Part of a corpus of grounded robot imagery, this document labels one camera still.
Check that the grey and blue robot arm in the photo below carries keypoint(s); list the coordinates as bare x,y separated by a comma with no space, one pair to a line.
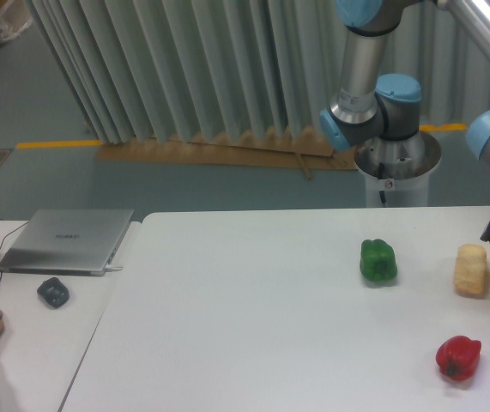
380,115

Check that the green bell pepper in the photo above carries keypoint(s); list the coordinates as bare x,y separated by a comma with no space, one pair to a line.
377,261

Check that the red bell pepper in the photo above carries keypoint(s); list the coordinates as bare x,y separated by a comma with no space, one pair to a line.
458,358

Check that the beige bread roll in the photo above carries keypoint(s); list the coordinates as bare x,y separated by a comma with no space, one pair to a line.
470,271

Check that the brown cardboard sheet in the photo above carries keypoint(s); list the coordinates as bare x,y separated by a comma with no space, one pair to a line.
308,152

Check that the pale green pleated curtain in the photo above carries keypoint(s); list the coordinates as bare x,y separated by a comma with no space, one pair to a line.
163,68

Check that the silver closed laptop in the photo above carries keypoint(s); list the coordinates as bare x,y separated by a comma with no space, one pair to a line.
72,242

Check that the dark grey round controller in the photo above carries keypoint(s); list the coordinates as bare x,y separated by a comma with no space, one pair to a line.
54,293

